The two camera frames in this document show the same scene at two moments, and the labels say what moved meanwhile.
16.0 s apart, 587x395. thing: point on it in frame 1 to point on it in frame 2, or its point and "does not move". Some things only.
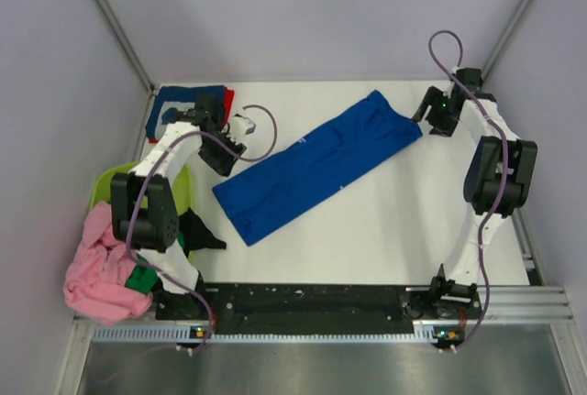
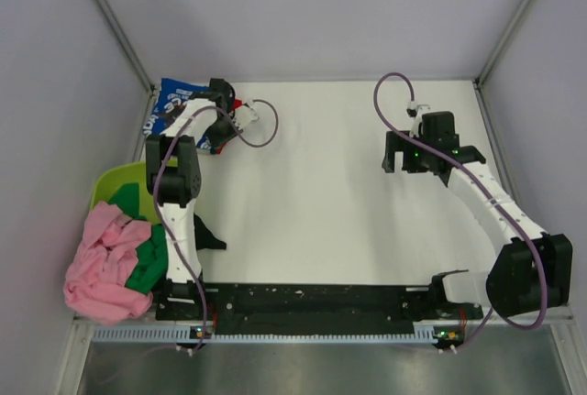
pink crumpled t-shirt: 95,285 does not move
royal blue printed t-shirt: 266,196 to 171,96
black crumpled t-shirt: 195,235 does not move
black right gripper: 431,99 to 394,143
